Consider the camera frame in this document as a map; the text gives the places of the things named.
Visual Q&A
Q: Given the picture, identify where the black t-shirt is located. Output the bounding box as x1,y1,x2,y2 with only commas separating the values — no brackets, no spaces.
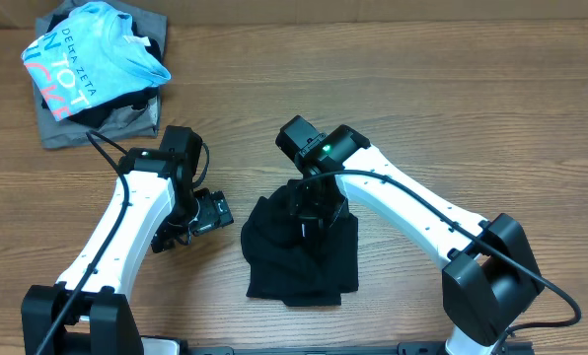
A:
241,185,359,307

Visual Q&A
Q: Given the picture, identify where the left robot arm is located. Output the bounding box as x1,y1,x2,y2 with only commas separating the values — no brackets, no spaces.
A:
21,126,234,355

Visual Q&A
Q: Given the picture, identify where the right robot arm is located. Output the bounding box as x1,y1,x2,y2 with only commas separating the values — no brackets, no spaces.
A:
275,115,544,354

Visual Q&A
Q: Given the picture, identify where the folded grey t-shirt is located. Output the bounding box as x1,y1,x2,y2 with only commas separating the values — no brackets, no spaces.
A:
34,1,168,150

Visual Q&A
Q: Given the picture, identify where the folded black garment in stack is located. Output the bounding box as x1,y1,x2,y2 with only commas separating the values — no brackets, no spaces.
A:
47,13,162,128

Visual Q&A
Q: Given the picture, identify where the light blue printed t-shirt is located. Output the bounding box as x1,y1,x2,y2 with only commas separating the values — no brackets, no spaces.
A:
21,1,171,121

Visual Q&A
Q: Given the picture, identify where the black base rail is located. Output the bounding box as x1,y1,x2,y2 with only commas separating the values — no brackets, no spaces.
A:
180,340,537,355

